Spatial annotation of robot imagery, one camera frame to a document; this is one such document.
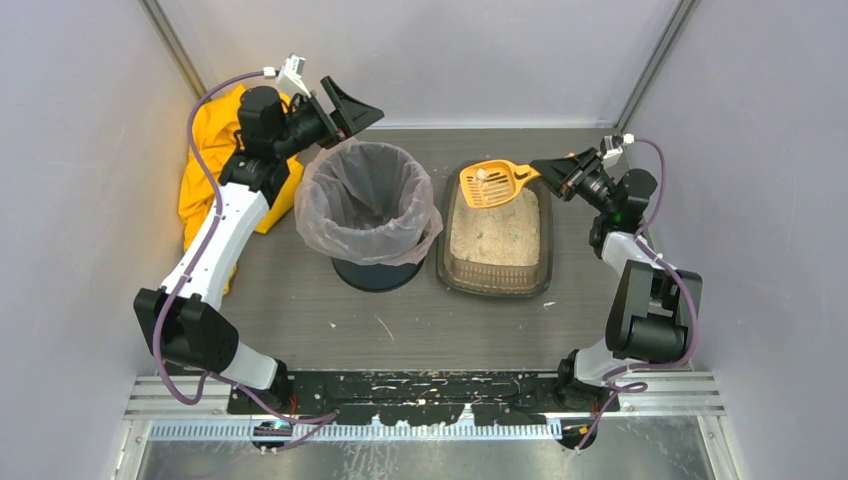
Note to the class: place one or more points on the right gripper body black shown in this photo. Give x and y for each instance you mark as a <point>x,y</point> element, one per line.
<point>573,178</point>

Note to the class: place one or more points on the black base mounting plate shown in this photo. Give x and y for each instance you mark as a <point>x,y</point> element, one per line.
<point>424,398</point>

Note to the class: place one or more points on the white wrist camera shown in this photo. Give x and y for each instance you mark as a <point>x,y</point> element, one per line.
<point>288,78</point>
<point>612,147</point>

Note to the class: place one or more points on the translucent trash bag liner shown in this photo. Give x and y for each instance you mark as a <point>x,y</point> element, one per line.
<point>367,203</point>

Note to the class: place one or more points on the orange plastic litter scoop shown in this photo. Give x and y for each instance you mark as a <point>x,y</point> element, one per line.
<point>493,183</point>

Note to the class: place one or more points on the aluminium rail frame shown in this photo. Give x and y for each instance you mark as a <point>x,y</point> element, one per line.
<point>683,394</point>

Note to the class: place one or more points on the yellow cloth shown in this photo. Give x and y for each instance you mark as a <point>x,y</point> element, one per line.
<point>214,132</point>

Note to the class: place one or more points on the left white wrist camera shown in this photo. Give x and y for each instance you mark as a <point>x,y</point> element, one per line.
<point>288,78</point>

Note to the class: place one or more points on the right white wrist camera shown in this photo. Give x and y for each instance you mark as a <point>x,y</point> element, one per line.
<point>612,147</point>

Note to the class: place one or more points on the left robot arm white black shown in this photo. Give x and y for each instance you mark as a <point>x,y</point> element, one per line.
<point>180,319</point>

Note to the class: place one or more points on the dark translucent litter box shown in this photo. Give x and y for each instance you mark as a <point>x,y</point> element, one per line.
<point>504,252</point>

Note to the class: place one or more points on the black trash bin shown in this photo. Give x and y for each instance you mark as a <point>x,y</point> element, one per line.
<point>378,278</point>

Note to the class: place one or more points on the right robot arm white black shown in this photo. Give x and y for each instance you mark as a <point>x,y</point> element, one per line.
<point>652,320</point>

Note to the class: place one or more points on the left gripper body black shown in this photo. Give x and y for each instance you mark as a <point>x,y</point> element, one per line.
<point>325,115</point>

